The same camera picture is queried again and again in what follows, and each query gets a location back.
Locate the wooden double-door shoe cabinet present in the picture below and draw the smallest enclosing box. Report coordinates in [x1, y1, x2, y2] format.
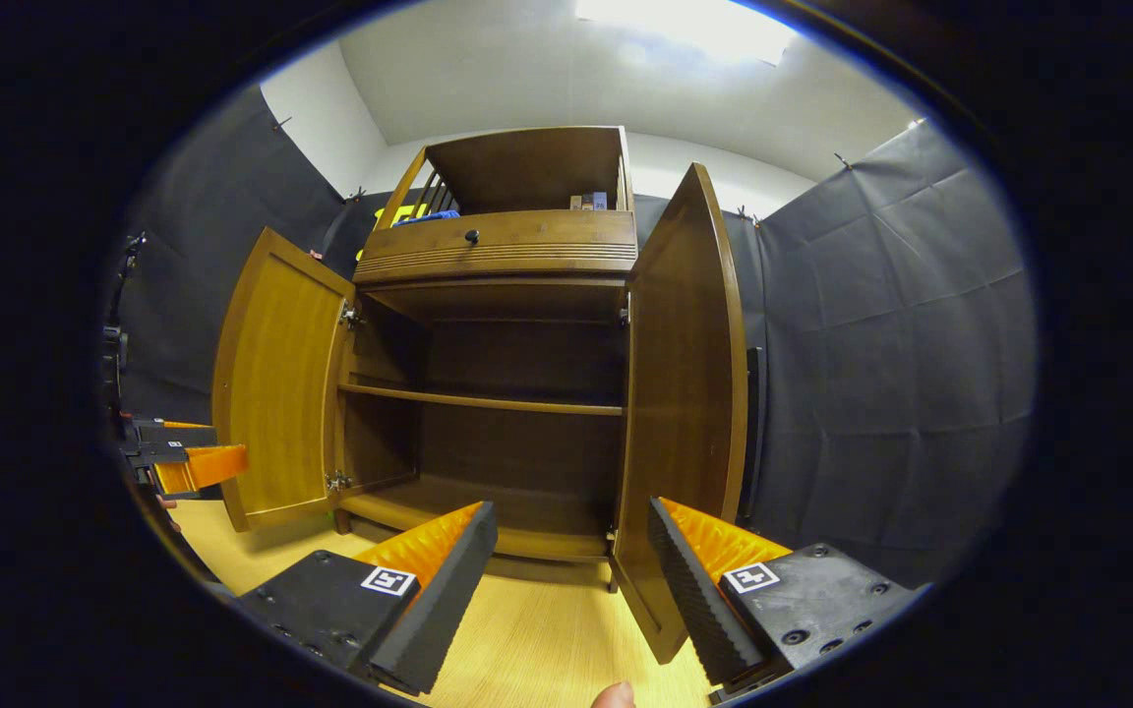
[335, 125, 641, 591]

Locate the wooden cabinet shelf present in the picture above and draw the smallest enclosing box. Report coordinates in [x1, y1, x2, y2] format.
[338, 383, 625, 417]

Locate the black backdrop cloth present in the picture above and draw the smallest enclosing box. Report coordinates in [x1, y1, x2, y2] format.
[104, 84, 1038, 591]

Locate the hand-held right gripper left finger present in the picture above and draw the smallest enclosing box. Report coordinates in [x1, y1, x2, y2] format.
[232, 501, 499, 697]

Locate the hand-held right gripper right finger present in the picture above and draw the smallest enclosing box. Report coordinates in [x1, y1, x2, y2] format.
[647, 497, 931, 694]

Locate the large ceiling light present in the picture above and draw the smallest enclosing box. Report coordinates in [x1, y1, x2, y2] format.
[576, 0, 799, 65]

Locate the wooden shoe cabinet door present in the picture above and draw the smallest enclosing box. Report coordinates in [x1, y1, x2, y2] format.
[611, 162, 762, 666]
[211, 227, 358, 533]

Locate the wooden cabinet drawer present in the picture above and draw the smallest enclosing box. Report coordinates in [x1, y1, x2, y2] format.
[353, 209, 639, 287]

